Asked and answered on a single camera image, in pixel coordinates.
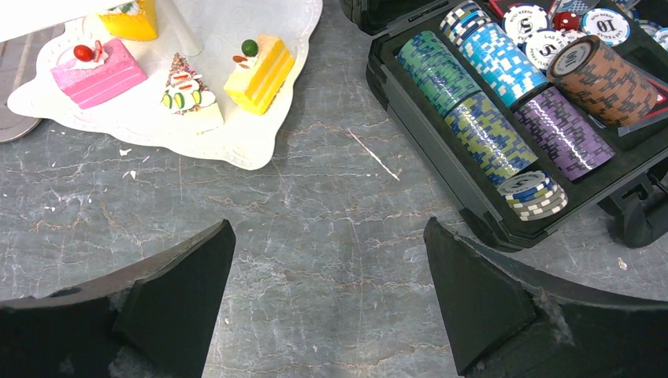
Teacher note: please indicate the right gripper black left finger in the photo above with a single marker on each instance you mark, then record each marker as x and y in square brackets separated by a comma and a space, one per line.
[154, 318]

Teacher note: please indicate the yellow triangular cake slice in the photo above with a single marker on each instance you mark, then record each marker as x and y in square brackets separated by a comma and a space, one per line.
[133, 20]

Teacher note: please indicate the pink layered cake slice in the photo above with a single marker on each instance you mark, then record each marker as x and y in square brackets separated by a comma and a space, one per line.
[94, 72]

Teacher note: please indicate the silver metal tray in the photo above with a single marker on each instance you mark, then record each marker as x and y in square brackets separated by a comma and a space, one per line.
[18, 63]

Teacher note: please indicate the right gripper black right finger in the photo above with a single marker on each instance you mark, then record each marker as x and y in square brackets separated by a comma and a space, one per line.
[507, 319]

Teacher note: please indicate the purple poker chip stack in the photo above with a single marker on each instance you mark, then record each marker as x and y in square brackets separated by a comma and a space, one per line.
[564, 134]

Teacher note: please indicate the red die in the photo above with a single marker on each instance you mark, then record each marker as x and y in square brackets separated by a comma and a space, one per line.
[565, 21]

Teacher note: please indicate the yellow-green blue chip stack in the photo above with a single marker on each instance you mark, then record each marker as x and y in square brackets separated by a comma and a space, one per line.
[490, 138]

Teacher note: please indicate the light blue chip stack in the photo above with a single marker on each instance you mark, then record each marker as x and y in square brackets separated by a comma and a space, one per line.
[492, 53]

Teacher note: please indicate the white sprinkle cake slice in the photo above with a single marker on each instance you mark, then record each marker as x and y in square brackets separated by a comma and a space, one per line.
[186, 95]

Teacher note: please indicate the small grey-blue chip stack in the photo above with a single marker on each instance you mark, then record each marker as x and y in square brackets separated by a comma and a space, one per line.
[533, 195]

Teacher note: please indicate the green poker chip stack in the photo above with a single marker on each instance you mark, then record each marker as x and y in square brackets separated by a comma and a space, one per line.
[436, 72]

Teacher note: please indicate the black poker chip case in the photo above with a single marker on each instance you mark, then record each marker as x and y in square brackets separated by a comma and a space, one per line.
[631, 186]

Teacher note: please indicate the yellow rectangular cake slice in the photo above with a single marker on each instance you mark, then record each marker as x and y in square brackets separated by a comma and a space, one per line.
[261, 69]

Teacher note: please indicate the white three-tier cake stand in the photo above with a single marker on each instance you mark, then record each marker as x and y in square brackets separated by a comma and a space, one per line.
[137, 116]

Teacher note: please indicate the brown poker chip stack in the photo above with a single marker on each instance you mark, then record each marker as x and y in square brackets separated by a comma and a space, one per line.
[595, 77]

